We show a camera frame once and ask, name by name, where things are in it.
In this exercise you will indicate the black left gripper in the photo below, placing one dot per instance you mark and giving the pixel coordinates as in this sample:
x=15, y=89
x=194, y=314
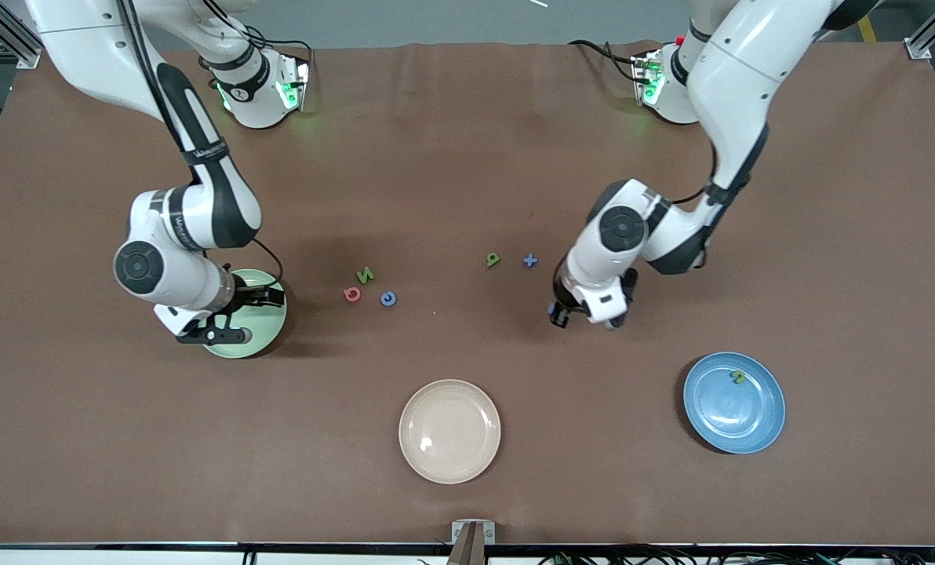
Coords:
x=560, y=303

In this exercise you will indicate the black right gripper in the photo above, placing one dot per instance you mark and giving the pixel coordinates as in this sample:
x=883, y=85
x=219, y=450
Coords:
x=245, y=299

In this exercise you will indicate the pink capital letter Q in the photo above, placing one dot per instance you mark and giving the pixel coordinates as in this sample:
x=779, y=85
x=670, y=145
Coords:
x=347, y=295

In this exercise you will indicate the green capital letter N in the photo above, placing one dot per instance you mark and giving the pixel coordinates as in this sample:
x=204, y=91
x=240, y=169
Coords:
x=365, y=275

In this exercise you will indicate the blue capital letter G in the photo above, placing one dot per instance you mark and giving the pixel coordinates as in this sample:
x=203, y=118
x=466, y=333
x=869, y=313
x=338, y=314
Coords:
x=383, y=299

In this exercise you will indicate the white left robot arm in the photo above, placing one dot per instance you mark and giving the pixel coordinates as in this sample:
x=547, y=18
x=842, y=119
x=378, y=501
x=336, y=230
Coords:
x=738, y=86

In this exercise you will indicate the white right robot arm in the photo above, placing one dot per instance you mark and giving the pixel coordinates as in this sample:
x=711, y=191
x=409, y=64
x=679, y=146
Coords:
x=209, y=204

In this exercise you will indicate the mint green plate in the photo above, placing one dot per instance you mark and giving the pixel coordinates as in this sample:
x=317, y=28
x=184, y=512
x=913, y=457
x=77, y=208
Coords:
x=260, y=329

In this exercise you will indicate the blue plate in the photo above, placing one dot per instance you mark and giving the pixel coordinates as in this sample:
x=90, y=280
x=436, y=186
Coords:
x=734, y=412

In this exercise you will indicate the beige plate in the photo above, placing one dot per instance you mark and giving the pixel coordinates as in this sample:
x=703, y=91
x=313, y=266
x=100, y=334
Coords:
x=449, y=431

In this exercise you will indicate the brown table mat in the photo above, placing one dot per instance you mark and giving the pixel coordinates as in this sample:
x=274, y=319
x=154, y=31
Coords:
x=452, y=157

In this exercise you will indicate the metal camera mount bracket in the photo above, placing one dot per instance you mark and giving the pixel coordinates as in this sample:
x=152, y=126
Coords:
x=472, y=537

